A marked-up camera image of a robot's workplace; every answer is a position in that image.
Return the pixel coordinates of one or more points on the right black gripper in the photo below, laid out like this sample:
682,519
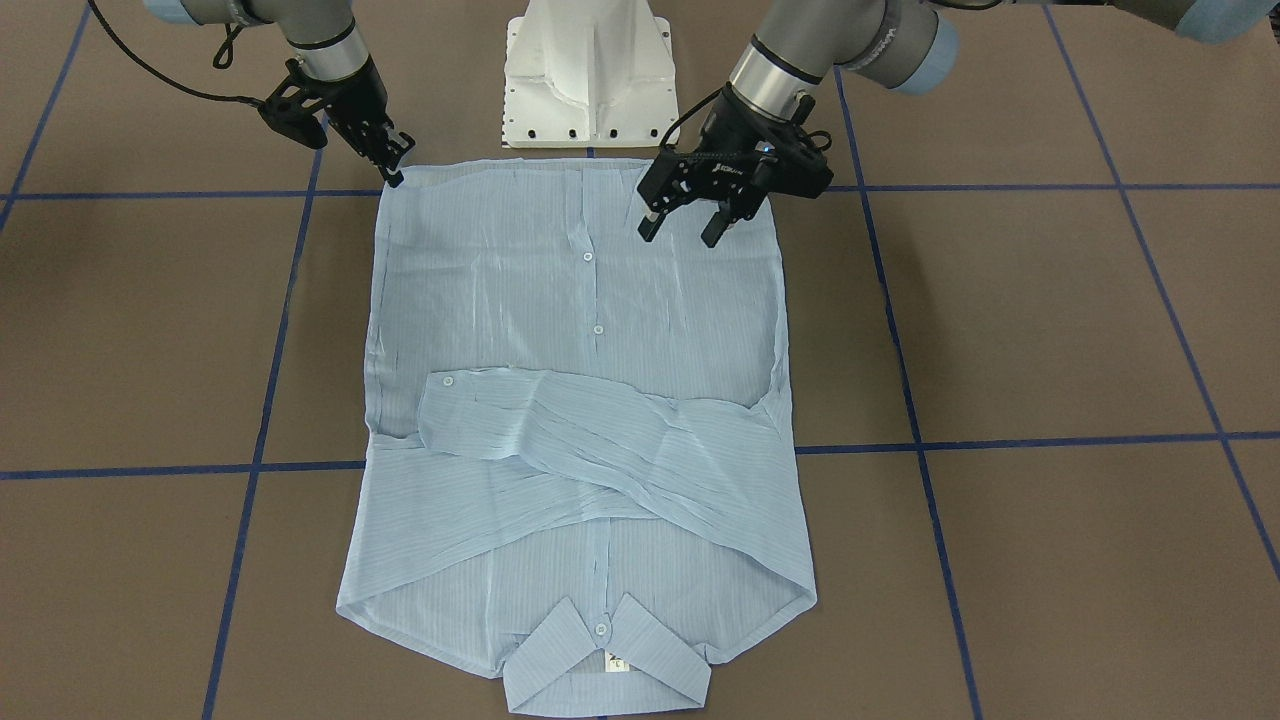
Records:
352,100

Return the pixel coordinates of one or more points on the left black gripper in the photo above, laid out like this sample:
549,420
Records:
728,128

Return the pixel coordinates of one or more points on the light blue striped shirt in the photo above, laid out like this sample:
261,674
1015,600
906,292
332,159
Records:
580,475

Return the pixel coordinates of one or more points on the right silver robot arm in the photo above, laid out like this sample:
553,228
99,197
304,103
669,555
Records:
331,70

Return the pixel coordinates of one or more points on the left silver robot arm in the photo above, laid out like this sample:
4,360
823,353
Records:
905,46

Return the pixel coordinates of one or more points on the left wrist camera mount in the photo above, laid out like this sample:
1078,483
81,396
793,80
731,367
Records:
796,165

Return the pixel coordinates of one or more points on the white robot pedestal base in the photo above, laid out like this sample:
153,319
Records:
582,74

